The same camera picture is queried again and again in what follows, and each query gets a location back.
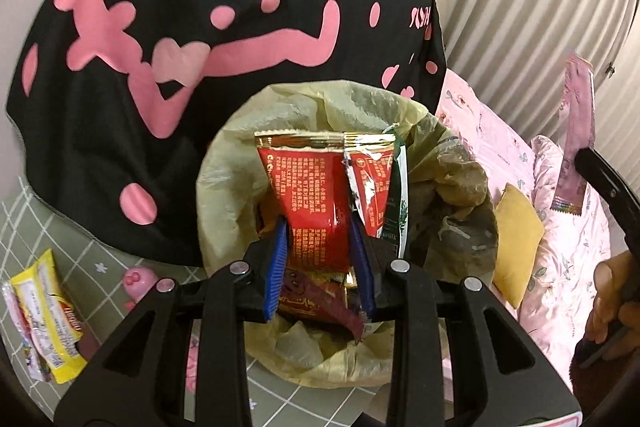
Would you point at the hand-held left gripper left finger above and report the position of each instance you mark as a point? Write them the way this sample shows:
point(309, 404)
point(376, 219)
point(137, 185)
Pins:
point(277, 267)

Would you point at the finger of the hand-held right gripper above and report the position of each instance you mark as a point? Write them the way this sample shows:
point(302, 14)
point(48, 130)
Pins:
point(610, 187)

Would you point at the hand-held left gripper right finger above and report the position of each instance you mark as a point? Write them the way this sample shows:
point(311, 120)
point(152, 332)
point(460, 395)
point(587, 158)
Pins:
point(360, 267)

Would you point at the pink stick packet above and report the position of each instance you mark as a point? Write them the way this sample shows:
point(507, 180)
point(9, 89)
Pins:
point(575, 132)

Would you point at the yellow plastic trash bag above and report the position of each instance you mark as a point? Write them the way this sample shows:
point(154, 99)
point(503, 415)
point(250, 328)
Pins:
point(235, 172)

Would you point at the person's right forearm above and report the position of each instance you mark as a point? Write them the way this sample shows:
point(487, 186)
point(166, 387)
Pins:
point(610, 387)

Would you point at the person's right hand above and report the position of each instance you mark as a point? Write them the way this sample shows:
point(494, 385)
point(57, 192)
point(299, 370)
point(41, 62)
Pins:
point(607, 287)

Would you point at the dark red snack packet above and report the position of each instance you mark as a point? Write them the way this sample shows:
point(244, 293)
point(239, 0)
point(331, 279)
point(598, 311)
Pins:
point(310, 302)

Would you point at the pink floral bedding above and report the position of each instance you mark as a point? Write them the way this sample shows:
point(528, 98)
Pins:
point(565, 257)

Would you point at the yellow pillow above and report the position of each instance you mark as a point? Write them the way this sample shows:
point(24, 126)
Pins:
point(517, 242)

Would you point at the pink plastic toy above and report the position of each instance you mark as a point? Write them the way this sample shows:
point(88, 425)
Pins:
point(140, 284)

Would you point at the beige pleated curtain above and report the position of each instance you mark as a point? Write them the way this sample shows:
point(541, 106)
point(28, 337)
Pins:
point(530, 7)

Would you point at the yellow packet with red label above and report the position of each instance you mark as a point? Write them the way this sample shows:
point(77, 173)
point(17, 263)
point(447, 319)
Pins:
point(47, 317)

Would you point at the cream headboard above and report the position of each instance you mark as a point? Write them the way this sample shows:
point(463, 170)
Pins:
point(439, 7)

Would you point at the clear printed snack packet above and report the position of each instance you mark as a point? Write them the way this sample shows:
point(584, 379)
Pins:
point(20, 337)

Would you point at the black blanket with pink print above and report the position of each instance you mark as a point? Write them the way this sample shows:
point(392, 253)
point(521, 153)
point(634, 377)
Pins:
point(200, 7)

